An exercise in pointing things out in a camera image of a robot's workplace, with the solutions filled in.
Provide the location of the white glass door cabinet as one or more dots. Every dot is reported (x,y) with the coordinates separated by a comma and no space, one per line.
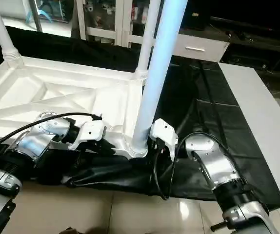
(110,19)

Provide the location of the white flat sheet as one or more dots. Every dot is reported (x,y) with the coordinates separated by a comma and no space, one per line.
(267,117)

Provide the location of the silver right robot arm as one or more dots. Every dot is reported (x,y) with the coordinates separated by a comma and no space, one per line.
(213,165)

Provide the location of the white plastic table top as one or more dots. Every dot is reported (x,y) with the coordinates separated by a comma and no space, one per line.
(47,97)

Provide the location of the black work surface mat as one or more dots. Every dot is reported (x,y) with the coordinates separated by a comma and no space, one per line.
(198,112)

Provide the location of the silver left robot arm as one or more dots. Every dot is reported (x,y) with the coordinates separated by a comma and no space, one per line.
(32,146)

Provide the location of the colourful background box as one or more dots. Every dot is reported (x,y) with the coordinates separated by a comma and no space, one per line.
(52,12)

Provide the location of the white plastic table leg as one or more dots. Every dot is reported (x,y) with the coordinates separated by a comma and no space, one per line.
(159,68)
(1,34)
(147,39)

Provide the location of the white drawer unit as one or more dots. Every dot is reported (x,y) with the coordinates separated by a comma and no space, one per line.
(198,48)

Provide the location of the black metal table leg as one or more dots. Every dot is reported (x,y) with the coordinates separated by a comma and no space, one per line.
(218,226)

